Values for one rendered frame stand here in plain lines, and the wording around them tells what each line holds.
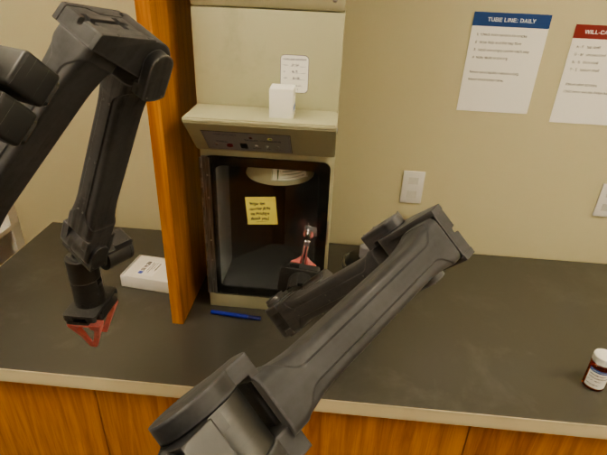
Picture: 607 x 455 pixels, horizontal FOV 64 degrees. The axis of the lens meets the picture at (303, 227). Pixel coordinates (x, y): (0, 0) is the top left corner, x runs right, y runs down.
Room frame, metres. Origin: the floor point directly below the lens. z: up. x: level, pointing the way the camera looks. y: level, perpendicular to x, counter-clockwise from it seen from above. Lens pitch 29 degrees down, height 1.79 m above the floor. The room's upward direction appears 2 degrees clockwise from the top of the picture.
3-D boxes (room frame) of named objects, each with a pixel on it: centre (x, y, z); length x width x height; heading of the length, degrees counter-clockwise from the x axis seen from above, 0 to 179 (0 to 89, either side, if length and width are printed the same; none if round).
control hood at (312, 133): (1.02, 0.10, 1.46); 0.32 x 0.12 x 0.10; 86
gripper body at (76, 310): (0.76, 0.42, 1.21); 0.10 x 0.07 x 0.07; 176
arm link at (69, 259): (0.77, 0.41, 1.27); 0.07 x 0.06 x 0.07; 148
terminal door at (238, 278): (1.07, 0.09, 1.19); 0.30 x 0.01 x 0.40; 86
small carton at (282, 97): (1.02, 0.06, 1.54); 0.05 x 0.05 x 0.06; 87
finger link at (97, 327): (0.75, 0.42, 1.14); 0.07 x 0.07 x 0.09; 86
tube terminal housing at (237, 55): (1.20, 0.09, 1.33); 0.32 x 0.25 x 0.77; 86
